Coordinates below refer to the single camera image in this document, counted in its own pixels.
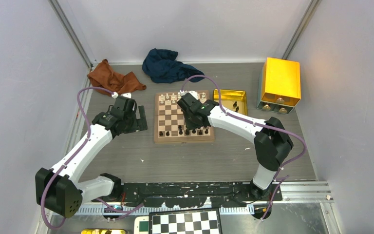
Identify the dark blue cloth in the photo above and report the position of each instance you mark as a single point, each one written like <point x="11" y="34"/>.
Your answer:
<point x="162" y="67"/>

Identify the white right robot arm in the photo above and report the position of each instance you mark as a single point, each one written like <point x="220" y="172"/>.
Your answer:
<point x="272" y="143"/>

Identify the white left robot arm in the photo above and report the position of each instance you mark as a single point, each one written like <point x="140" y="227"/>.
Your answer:
<point x="58" y="189"/>

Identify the yellow metal tray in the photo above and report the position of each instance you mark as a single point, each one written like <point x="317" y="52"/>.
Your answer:
<point x="234" y="100"/>

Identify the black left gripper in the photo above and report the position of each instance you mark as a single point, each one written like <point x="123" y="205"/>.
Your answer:
<point x="139" y="124"/>

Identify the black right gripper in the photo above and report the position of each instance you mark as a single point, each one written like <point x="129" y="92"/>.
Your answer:
<point x="191" y="126"/>

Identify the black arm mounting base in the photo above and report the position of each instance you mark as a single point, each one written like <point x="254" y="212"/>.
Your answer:
<point x="192" y="194"/>

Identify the yellow drawer box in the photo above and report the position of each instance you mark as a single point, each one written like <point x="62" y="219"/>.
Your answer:
<point x="279" y="87"/>

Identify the black white checker calibration board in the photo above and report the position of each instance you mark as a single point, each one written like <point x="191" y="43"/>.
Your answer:
<point x="196" y="221"/>

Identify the wooden chess board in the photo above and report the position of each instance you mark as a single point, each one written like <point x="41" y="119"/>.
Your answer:
<point x="168" y="115"/>

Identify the orange cloth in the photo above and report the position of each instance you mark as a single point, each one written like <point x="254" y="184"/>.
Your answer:
<point x="105" y="77"/>

